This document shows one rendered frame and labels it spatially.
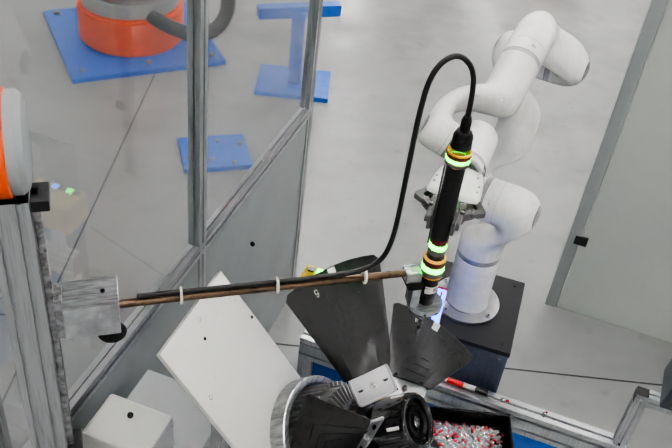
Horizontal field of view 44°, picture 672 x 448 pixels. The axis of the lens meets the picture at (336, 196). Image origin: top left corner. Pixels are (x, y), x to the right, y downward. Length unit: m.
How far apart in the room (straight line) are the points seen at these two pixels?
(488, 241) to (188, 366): 0.90
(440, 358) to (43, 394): 0.87
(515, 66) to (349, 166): 2.78
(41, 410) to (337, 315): 0.58
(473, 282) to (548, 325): 1.58
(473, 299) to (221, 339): 0.85
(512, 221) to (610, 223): 1.53
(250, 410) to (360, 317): 0.30
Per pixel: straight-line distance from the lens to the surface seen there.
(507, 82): 1.78
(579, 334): 3.86
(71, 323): 1.45
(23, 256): 1.34
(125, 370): 2.24
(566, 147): 5.09
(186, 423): 2.16
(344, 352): 1.72
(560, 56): 1.99
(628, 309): 3.91
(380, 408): 1.73
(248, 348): 1.80
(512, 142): 2.09
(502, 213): 2.13
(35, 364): 1.51
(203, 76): 2.10
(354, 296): 1.71
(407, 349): 1.92
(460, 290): 2.33
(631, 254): 3.72
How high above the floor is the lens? 2.57
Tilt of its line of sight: 37 degrees down
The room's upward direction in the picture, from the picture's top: 7 degrees clockwise
